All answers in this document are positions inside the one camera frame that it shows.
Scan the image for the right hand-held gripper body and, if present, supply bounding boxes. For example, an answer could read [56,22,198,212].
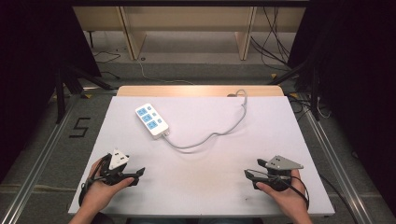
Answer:
[262,154,304,192]

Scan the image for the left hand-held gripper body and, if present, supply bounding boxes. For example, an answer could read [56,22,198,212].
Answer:
[99,148,135,187]

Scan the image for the white power strip blue sockets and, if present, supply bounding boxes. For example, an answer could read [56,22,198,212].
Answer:
[134,103,170,140]

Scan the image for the person's right hand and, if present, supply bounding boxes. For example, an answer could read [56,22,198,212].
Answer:
[255,169,311,218]

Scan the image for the person's left hand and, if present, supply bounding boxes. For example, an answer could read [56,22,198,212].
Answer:
[80,158,135,217]

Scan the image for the white table mat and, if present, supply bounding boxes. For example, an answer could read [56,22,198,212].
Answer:
[67,95,336,217]

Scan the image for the black metal stand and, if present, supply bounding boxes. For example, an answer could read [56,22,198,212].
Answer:
[53,60,114,125]
[266,57,322,121]

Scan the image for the wooden table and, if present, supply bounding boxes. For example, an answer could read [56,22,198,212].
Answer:
[116,85,285,98]

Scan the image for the black curtain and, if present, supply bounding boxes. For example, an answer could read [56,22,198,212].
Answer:
[288,0,396,216]
[0,0,102,185]

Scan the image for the light wooden shelf unit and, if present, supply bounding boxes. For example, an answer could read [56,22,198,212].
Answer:
[72,5,307,62]

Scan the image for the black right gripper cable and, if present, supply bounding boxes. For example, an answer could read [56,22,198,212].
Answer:
[247,168,354,220]

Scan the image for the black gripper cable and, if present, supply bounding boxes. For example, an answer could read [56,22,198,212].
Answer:
[78,159,108,207]
[247,168,354,220]

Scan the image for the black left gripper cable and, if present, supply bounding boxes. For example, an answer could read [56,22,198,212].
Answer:
[78,159,108,207]

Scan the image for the grey power strip cable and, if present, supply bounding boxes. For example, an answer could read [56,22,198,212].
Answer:
[161,89,248,151]

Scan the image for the metal floor rail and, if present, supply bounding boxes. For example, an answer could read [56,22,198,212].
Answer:
[0,92,82,224]
[302,106,376,224]

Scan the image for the white floor cable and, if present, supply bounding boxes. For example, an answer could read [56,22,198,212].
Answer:
[135,58,194,86]

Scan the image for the thin black floor cable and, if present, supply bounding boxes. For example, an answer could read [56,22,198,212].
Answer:
[92,49,122,80]

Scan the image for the black floor cable bundle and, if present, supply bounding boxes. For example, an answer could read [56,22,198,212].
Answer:
[249,6,292,72]

